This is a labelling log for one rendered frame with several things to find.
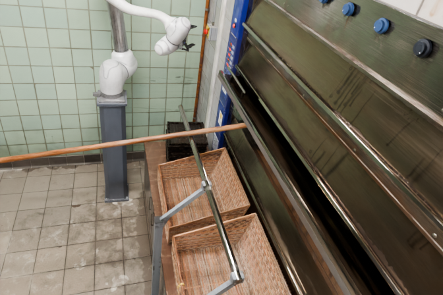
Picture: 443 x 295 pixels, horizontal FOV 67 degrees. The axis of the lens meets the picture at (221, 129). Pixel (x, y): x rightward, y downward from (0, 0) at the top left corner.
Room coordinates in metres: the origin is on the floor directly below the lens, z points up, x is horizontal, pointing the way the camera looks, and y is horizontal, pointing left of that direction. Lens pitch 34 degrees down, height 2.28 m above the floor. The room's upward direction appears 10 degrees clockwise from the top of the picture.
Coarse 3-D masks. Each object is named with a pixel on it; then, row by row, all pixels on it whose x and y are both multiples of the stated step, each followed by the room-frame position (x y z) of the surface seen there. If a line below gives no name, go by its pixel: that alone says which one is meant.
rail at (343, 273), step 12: (228, 84) 1.71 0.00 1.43; (240, 108) 1.50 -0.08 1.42; (252, 120) 1.38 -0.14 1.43; (264, 144) 1.19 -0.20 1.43; (276, 168) 1.06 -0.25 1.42; (288, 180) 0.98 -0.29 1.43; (300, 204) 0.87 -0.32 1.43; (312, 216) 0.82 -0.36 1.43; (312, 228) 0.77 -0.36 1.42; (324, 240) 0.72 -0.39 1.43; (336, 264) 0.64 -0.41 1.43; (348, 276) 0.60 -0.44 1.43; (348, 288) 0.57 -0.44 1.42
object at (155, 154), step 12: (144, 144) 2.11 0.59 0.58; (156, 144) 2.14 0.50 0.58; (144, 156) 2.12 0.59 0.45; (156, 156) 1.99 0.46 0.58; (144, 168) 2.11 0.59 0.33; (156, 168) 1.86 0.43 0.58; (144, 180) 2.10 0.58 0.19; (156, 180) 1.73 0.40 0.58; (156, 192) 1.61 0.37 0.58; (228, 192) 1.73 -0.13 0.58; (156, 204) 1.51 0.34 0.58; (168, 252) 1.17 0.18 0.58; (192, 252) 1.20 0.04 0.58; (168, 264) 1.10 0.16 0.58; (240, 264) 1.17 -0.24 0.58; (168, 276) 1.03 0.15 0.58; (168, 288) 0.96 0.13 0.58
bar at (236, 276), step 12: (180, 108) 1.79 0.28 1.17; (192, 144) 1.44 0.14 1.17; (204, 180) 1.18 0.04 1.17; (204, 192) 1.15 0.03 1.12; (180, 204) 1.12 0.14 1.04; (216, 204) 1.04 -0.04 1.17; (156, 216) 1.10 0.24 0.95; (168, 216) 1.09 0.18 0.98; (216, 216) 0.97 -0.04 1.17; (156, 228) 1.06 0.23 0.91; (156, 240) 1.06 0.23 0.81; (228, 240) 0.86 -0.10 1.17; (156, 252) 1.07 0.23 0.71; (228, 252) 0.81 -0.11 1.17; (156, 264) 1.07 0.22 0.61; (156, 276) 1.07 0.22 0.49; (240, 276) 0.71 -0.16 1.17; (156, 288) 1.07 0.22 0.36; (216, 288) 0.70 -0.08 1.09; (228, 288) 0.70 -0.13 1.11
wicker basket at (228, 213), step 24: (168, 168) 1.75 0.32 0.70; (192, 168) 1.81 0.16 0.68; (216, 168) 1.85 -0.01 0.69; (168, 192) 1.63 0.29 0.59; (192, 192) 1.66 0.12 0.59; (216, 192) 1.69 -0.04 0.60; (240, 192) 1.50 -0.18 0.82; (192, 216) 1.46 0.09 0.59; (240, 216) 1.37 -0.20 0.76; (168, 240) 1.22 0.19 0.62
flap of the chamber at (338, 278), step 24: (240, 96) 1.65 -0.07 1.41; (264, 120) 1.45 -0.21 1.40; (288, 144) 1.28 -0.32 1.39; (288, 168) 1.09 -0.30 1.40; (288, 192) 0.94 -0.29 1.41; (312, 192) 0.97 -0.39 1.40; (336, 216) 0.88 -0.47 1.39; (336, 240) 0.75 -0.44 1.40; (360, 264) 0.68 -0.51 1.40; (360, 288) 0.59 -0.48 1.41; (384, 288) 0.61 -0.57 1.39
